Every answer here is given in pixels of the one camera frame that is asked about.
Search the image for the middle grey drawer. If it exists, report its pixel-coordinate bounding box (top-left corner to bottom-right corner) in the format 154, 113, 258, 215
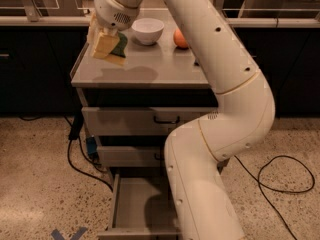
97, 146, 164, 167

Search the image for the orange fruit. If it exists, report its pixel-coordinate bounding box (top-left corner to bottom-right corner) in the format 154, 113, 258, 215
173, 28, 188, 49

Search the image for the white bowl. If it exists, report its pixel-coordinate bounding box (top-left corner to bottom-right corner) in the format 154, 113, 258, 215
132, 18, 164, 45

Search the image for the black floor cable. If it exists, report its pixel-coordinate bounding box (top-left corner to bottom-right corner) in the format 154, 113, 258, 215
234, 155, 316, 240
18, 115, 114, 192

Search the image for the bottom grey open drawer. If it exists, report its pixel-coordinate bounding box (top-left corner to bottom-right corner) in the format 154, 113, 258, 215
98, 174, 182, 240

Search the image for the top grey drawer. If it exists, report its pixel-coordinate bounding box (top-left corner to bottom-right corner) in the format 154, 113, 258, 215
82, 107, 213, 136

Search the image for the green yellow sponge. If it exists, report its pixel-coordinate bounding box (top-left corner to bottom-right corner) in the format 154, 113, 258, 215
105, 33, 128, 66

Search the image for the black floor cable left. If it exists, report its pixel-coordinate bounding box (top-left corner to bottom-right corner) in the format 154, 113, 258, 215
18, 115, 114, 192

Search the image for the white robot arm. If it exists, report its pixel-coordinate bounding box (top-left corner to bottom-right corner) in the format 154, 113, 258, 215
88, 0, 275, 240

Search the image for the grey metal drawer cabinet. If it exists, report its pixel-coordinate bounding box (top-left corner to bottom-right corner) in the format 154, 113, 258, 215
69, 8, 264, 240

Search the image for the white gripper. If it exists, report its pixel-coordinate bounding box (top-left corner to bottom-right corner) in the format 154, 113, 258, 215
87, 0, 142, 59

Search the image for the black floor cable right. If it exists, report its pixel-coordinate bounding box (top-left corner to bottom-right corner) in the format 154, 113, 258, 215
234, 155, 316, 240

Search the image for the blue power adapter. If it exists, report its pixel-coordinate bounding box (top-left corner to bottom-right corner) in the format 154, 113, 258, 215
85, 137, 97, 159

